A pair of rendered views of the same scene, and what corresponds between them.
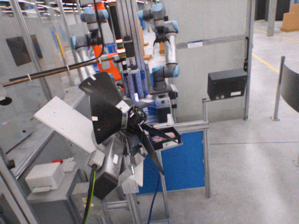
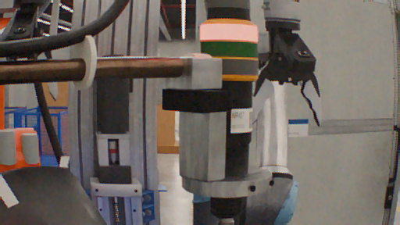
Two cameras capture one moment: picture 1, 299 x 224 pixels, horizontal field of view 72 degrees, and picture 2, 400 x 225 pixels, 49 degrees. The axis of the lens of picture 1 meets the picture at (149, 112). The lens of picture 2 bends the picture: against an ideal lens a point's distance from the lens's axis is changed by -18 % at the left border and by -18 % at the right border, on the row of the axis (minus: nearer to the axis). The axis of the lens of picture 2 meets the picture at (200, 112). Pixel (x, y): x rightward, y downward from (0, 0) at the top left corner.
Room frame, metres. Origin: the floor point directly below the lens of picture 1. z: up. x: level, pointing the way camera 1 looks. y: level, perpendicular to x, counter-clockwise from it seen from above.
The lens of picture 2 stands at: (0.80, 0.23, 1.53)
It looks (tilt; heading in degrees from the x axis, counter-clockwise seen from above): 5 degrees down; 345
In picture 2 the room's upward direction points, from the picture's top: 1 degrees clockwise
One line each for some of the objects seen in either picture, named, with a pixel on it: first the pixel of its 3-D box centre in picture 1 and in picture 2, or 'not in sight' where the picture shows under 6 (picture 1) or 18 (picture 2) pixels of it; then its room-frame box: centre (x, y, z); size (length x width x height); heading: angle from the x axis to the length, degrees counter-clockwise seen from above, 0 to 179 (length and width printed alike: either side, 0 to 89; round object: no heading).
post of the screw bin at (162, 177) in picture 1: (163, 184); not in sight; (1.35, -0.02, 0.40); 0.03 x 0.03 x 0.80; 12
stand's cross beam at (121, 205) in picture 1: (116, 205); not in sight; (1.05, 0.33, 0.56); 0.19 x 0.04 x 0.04; 87
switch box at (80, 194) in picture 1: (90, 200); not in sight; (0.97, 0.45, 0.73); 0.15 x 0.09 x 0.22; 87
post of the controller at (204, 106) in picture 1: (204, 110); not in sight; (1.50, -0.45, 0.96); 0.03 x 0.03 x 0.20; 87
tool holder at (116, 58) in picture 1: (122, 63); (219, 125); (1.17, 0.11, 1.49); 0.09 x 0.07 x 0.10; 122
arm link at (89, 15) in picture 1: (90, 15); not in sight; (1.72, 0.32, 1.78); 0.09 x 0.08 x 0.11; 32
